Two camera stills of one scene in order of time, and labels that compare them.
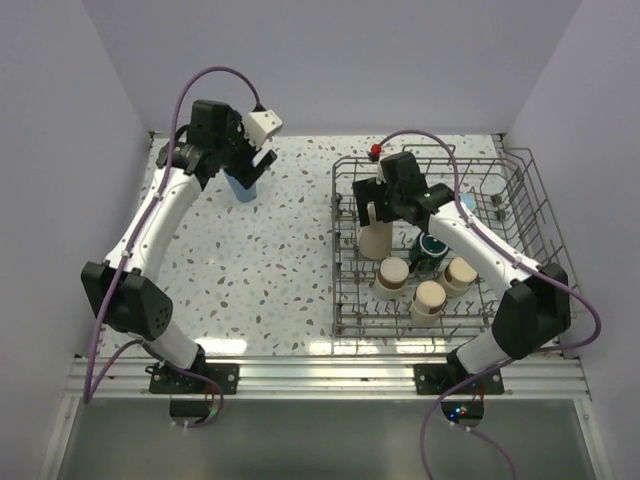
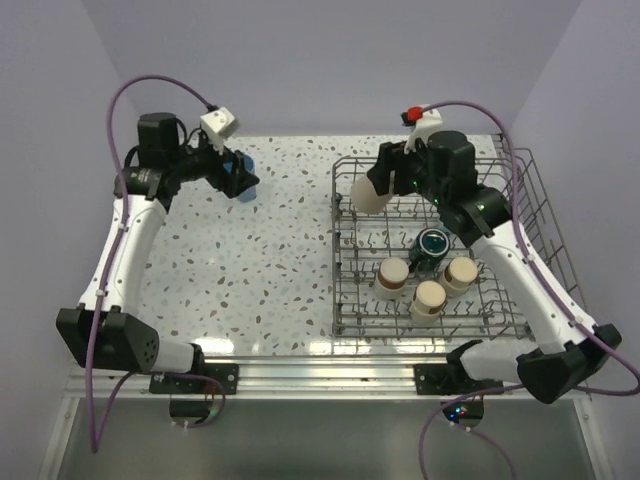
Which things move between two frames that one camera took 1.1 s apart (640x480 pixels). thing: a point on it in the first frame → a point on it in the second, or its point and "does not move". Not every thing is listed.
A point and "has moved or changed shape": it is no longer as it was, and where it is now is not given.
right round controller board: [465, 413] does not move
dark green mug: [427, 252] does not move
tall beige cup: [376, 237] has moved or changed shape
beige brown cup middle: [428, 299] does not move
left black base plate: [165, 381] does not move
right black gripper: [366, 191] → [381, 173]
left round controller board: [201, 409] does not move
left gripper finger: [262, 162] → [244, 180]
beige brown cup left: [392, 278] does not move
